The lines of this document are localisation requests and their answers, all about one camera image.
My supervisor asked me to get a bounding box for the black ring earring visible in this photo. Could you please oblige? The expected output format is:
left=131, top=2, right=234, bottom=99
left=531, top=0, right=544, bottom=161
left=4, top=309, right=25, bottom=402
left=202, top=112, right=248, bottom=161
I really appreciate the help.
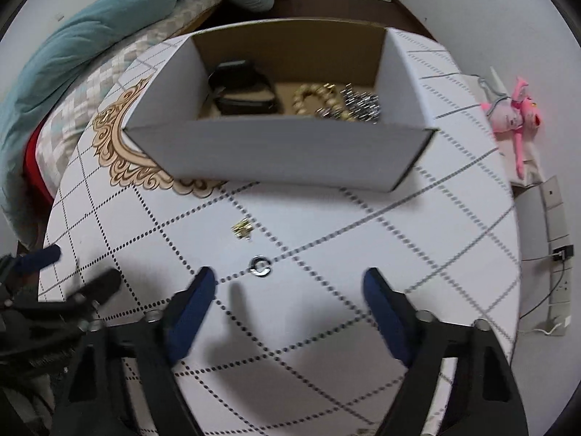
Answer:
left=248, top=256, right=272, bottom=278

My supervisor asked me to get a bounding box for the thick silver chain necklace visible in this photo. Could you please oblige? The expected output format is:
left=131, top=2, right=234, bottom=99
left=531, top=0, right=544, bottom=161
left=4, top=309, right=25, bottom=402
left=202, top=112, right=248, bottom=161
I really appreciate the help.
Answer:
left=340, top=82, right=382, bottom=124

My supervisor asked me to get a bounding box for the silver pendant charm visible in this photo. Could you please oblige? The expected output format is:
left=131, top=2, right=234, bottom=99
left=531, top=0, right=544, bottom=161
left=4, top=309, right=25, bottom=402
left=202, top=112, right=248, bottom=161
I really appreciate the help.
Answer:
left=315, top=107, right=334, bottom=118

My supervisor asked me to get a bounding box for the black leather bracelet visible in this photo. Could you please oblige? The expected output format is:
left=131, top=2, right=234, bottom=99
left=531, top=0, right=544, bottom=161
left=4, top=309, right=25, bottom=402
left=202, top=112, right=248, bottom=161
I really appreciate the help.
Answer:
left=207, top=59, right=282, bottom=116

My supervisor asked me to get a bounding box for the wooden bead bracelet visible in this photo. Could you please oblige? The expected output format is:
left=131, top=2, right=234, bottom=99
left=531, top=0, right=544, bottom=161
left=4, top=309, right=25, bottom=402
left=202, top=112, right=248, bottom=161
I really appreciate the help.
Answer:
left=290, top=82, right=359, bottom=122

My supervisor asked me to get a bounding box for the red cloth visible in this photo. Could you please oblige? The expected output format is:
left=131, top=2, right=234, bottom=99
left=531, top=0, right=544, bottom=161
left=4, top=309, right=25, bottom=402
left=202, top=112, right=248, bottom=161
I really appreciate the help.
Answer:
left=23, top=121, right=54, bottom=211

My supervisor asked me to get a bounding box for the patterned white tablecloth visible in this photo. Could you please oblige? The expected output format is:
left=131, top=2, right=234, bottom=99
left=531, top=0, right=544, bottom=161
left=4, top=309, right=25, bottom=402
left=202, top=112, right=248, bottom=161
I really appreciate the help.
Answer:
left=38, top=31, right=520, bottom=435

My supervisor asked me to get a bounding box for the black plug adapter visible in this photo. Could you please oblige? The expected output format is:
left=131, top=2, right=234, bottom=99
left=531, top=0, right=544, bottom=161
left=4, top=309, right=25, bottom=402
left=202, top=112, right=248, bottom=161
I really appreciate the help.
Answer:
left=552, top=244, right=574, bottom=262

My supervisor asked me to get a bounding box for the teal quilted blanket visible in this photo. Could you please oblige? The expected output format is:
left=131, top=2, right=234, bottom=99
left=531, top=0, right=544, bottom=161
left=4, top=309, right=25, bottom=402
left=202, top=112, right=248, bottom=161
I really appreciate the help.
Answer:
left=1, top=0, right=274, bottom=241

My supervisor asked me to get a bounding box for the white cardboard box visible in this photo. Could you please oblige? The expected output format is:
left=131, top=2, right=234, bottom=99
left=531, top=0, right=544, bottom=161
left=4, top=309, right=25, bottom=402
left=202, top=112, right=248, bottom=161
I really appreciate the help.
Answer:
left=123, top=19, right=437, bottom=192

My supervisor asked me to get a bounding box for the pink panther plush toy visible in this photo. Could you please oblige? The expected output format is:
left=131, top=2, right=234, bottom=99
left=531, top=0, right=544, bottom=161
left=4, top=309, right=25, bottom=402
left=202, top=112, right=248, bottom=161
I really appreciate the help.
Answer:
left=478, top=77, right=543, bottom=181

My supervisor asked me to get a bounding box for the cloth covered side box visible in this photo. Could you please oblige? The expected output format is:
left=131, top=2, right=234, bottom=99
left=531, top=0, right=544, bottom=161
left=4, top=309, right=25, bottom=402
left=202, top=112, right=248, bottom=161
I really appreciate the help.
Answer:
left=477, top=68, right=544, bottom=188

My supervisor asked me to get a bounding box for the white wall socket strip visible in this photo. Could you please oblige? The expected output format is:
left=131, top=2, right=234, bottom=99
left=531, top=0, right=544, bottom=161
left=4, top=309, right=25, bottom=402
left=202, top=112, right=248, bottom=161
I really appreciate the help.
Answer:
left=541, top=175, right=574, bottom=336

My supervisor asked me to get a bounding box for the black power cable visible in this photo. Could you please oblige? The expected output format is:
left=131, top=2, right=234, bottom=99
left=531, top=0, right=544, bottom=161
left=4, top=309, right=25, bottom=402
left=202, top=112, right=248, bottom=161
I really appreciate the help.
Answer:
left=517, top=253, right=568, bottom=321

